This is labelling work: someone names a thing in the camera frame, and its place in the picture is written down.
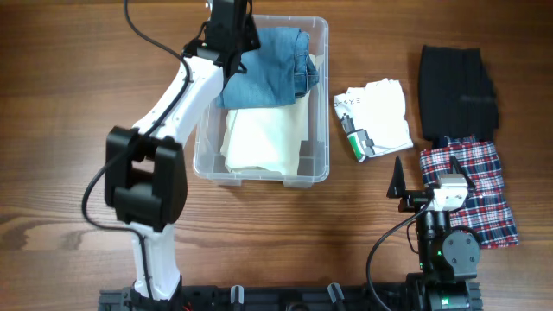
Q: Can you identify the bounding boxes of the clear plastic storage bin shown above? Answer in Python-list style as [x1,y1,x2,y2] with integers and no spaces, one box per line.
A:
[193,15,329,187]

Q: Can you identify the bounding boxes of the red plaid folded shirt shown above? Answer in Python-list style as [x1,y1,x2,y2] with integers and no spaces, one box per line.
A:
[419,136,519,249]

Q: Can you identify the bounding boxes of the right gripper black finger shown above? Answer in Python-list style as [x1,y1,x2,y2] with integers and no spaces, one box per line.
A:
[386,156,406,199]
[449,155,476,190]

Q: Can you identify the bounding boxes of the black folded garment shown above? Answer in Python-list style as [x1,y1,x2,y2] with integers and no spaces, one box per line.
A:
[418,45,499,141]

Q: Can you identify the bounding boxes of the cream cloth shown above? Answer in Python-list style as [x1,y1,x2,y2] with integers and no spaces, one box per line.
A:
[220,94,309,176]

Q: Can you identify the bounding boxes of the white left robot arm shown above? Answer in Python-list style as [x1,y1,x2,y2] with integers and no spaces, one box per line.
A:
[103,22,261,310]

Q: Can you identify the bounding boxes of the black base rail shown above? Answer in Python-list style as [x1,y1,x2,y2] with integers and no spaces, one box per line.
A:
[98,282,483,311]

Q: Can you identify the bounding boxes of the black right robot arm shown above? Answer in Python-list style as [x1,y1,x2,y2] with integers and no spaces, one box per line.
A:
[387,156,483,311]

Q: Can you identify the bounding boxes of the blue jeans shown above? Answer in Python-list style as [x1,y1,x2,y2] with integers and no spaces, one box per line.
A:
[217,27,319,110]

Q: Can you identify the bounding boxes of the white printed t-shirt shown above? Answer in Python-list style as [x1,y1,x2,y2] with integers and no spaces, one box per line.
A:
[334,79,414,162]

